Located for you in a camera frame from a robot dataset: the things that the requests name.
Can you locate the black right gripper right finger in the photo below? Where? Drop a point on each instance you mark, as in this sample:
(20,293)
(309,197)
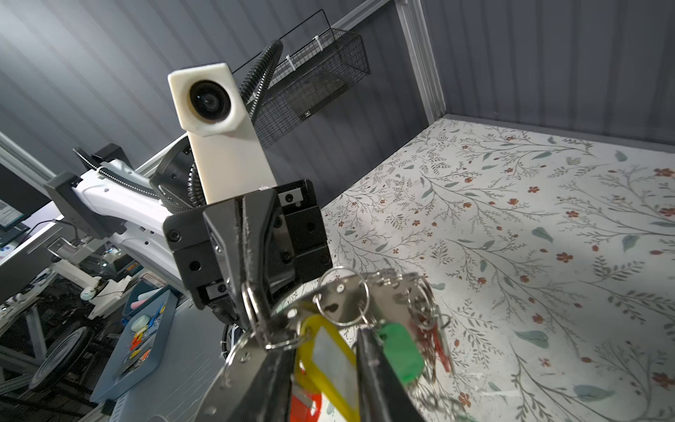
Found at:
(381,396)

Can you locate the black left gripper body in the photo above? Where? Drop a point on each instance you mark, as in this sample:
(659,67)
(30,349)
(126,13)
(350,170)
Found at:
(195,256)

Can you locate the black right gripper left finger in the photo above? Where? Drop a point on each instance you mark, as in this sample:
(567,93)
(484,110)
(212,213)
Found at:
(262,384)

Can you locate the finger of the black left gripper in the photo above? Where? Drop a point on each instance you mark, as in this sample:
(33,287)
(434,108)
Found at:
(224,224)
(268,252)

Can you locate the yellow tagged key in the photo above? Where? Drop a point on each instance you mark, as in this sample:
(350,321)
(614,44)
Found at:
(330,365)

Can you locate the red tagged key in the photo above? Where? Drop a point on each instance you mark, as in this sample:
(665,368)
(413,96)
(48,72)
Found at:
(434,348)

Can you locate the large metal keyring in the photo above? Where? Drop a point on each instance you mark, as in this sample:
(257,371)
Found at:
(351,302)

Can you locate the green tagged silver key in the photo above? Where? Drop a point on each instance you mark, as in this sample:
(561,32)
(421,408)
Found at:
(402,353)

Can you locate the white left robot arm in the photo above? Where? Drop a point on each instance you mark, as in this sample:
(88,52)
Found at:
(156,220)

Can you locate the blue parts tray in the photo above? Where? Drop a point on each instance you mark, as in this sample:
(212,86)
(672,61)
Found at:
(140,348)

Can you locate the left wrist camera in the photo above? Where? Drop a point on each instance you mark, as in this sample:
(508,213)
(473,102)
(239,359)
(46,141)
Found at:
(229,157)

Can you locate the black wire basket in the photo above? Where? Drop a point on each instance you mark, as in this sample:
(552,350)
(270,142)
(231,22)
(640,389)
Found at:
(328,62)

